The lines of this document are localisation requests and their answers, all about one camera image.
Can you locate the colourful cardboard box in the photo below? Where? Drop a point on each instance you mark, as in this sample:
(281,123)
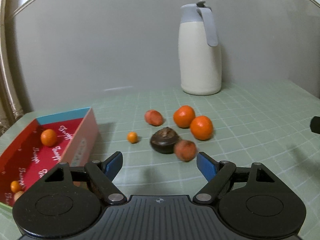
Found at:
(75,140)

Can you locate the white jug with grey lid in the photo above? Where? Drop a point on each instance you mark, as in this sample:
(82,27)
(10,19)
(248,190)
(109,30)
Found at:
(200,62)

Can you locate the pinkish red fruit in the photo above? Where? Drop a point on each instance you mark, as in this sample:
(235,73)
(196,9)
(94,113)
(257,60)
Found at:
(153,117)

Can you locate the beige satin curtain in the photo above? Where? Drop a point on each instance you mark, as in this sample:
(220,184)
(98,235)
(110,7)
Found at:
(10,80)

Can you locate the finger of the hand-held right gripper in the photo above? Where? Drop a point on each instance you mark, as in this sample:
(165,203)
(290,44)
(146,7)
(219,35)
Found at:
(315,124)

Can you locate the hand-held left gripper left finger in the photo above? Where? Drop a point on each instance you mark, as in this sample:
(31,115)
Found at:
(112,165)

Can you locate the green grid mat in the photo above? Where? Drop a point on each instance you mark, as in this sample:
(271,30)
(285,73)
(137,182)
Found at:
(250,140)

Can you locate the reddish brown fruit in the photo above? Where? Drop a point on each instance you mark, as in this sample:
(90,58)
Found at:
(185,150)

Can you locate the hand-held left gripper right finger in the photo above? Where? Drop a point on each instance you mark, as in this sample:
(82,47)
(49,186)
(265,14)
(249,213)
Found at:
(206,166)

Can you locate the tan longan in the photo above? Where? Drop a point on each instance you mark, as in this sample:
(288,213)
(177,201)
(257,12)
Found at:
(18,195)

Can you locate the small orange kumquat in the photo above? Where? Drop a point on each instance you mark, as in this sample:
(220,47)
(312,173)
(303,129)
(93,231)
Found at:
(132,137)
(15,186)

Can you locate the large orange tangerine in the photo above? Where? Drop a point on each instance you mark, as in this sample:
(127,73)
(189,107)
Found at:
(48,137)

